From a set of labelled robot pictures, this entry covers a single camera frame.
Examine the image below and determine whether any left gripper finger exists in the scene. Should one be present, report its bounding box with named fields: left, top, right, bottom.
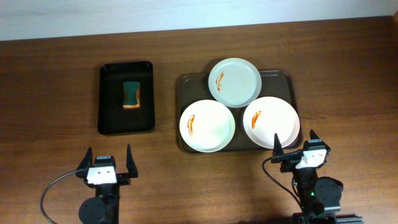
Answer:
left=126, top=144, right=138, bottom=175
left=77, top=147, right=93, bottom=170

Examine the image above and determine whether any white plate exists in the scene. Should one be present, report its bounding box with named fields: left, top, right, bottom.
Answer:
left=178, top=100, right=236, bottom=152
left=243, top=96, right=300, bottom=149

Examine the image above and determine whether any green and orange sponge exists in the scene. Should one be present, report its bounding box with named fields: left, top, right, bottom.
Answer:
left=123, top=82, right=141, bottom=110

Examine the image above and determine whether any pale green top plate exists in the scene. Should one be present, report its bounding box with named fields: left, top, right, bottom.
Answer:
left=208, top=58, right=262, bottom=108

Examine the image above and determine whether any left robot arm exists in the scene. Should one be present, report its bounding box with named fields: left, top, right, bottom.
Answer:
left=76, top=146, right=138, bottom=224

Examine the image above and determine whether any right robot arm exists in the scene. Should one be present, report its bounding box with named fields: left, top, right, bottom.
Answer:
left=271, top=130, right=343, bottom=220

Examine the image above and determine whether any black rectangular sponge tray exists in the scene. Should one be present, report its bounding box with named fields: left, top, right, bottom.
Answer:
left=98, top=61, right=155, bottom=135

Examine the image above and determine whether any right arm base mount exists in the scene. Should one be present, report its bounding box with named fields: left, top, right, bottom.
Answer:
left=292, top=213, right=364, bottom=224

